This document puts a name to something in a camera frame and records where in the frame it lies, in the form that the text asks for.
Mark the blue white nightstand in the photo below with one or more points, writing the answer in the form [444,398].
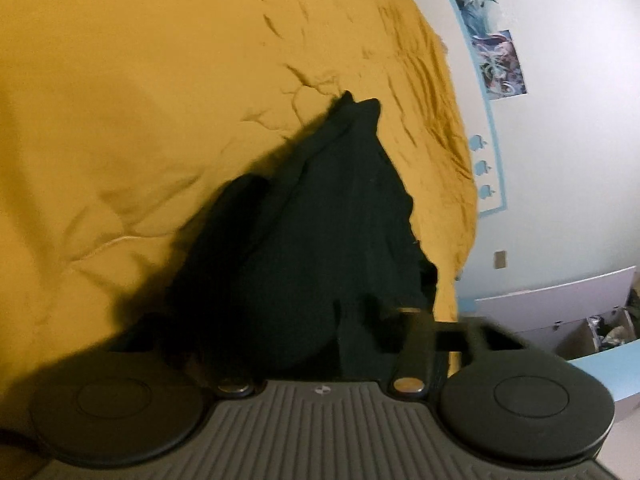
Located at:
[588,322]

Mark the white blue headboard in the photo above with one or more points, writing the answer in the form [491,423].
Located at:
[446,20]

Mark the beige wall socket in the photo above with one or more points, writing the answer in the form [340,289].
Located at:
[500,259]

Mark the anime wall poster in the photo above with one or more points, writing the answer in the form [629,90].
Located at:
[493,48]

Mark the black garment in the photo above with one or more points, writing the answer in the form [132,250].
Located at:
[302,274]

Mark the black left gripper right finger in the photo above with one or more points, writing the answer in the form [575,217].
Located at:
[498,396]

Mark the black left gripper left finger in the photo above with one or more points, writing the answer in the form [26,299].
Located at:
[114,407]

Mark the mustard yellow bed quilt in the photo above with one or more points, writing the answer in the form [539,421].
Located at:
[120,118]

